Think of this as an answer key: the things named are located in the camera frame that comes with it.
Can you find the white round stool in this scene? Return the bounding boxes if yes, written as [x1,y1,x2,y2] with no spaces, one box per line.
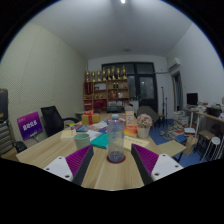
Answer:
[203,135,223,160]

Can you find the black computer monitor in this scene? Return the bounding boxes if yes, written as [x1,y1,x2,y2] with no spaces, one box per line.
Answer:
[186,92,199,107]

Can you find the dark glazed door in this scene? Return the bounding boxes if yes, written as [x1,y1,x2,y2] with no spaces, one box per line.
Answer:
[101,61,159,113]

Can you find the flat round red coaster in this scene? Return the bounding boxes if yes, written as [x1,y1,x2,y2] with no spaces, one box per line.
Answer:
[106,153,127,165]

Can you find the orange standing card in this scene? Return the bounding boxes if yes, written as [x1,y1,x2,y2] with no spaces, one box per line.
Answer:
[124,110,136,127]

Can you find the teal book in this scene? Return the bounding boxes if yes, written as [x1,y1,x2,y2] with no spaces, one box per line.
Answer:
[89,132,110,150]

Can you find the purple sign board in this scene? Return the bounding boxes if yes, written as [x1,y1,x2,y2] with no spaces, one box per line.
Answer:
[16,111,44,141]

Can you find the black office chair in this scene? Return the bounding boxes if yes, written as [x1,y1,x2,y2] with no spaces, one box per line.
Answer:
[40,105,80,138]

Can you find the pile of colourful books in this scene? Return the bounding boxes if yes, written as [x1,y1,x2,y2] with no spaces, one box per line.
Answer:
[166,111,191,138]

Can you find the grey striped chair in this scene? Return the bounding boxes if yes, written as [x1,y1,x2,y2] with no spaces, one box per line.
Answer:
[0,120,14,156]

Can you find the white printed paper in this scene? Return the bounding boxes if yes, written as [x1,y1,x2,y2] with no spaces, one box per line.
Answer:
[84,129,103,141]

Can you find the pale green cup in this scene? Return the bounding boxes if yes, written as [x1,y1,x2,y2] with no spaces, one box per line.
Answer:
[73,132,91,151]

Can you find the black chair armrest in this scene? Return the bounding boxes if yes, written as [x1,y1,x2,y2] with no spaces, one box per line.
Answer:
[12,140,28,154]

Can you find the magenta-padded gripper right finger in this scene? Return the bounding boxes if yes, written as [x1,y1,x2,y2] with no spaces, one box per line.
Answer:
[130,143,184,186]

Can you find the wooden side desk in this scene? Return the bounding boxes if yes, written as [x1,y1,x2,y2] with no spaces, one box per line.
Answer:
[183,107,224,134]

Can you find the yellow gift box red ribbon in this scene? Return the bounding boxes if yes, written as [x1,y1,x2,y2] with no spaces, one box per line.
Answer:
[81,109,101,126]

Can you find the wooden shelf unit with trophies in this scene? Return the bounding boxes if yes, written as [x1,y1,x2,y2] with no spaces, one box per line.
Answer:
[82,65,130,112]

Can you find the grey armchair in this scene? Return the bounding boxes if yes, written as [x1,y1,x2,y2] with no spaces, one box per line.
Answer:
[137,105,160,126]

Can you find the white wall air conditioner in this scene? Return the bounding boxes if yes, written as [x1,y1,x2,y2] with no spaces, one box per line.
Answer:
[167,57,182,72]

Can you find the orange red book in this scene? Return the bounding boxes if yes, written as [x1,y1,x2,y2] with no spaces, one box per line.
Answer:
[124,125,138,137]

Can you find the pink flowers in white pot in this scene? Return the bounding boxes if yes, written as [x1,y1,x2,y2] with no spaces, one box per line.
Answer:
[136,113,153,140]

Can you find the dark bag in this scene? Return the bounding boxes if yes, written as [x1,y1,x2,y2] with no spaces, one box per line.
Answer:
[0,88,9,123]

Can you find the clear plastic water bottle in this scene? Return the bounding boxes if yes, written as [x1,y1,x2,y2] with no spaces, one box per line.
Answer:
[106,113,126,163]

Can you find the pale yellow notepad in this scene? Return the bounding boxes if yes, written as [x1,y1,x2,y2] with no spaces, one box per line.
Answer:
[60,128,78,141]

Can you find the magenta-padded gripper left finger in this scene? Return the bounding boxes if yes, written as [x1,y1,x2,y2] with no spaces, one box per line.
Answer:
[43,143,95,187]

